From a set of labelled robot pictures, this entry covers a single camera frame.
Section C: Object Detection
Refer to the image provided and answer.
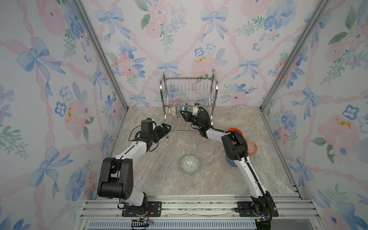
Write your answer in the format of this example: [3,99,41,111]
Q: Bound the aluminium corner post left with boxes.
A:
[71,0,128,112]

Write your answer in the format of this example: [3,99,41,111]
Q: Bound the blue geometric pattern bowl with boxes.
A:
[225,155,237,167]

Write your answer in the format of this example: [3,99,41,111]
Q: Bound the steel wire dish rack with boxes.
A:
[159,72,219,132]

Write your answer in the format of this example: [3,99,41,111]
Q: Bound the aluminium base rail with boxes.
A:
[75,193,326,230]

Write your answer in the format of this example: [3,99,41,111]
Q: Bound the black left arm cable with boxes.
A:
[127,123,160,152]

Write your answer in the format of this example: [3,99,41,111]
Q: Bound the aluminium corner post right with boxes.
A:
[260,0,330,112]

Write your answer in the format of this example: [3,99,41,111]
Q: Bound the orange plastic bowl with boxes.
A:
[228,128,243,135]

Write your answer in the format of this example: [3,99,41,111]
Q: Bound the green pattern bowl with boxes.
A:
[181,155,200,174]

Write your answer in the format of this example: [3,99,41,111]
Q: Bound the maroon white pattern bowl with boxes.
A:
[170,106,177,117]

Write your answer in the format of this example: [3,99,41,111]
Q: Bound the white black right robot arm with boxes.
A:
[180,107,278,222]

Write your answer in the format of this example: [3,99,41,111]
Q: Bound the aluminium corner post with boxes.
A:
[71,0,128,112]
[260,0,330,112]

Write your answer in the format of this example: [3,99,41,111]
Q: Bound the red geometric pattern bowl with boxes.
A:
[246,140,258,156]

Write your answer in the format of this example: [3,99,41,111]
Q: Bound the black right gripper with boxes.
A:
[182,110,204,130]

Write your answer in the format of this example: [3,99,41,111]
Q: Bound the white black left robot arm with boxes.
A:
[97,118,172,208]

